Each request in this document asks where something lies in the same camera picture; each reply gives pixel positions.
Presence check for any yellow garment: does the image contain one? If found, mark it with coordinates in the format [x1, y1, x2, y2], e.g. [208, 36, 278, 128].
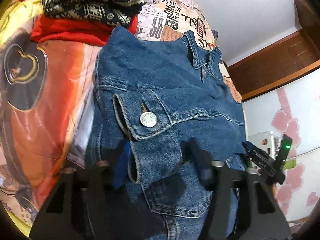
[1, 0, 43, 45]

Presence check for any wooden wardrobe frame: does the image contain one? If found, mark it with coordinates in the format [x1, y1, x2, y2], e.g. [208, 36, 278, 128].
[225, 0, 319, 102]

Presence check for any red folded garment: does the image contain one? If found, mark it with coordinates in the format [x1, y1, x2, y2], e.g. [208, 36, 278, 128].
[30, 13, 138, 46]

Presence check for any white sliding door with hearts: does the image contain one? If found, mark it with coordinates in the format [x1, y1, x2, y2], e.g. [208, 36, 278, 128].
[242, 70, 319, 222]

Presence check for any printed newspaper pattern bedspread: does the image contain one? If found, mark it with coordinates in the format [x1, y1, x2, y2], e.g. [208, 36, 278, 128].
[0, 0, 243, 233]

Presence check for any blue denim jacket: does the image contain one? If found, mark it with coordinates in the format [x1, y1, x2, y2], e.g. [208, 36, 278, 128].
[85, 27, 246, 239]

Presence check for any navy patterned folded garment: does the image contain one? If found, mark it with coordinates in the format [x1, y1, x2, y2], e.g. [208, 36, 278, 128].
[42, 0, 146, 27]

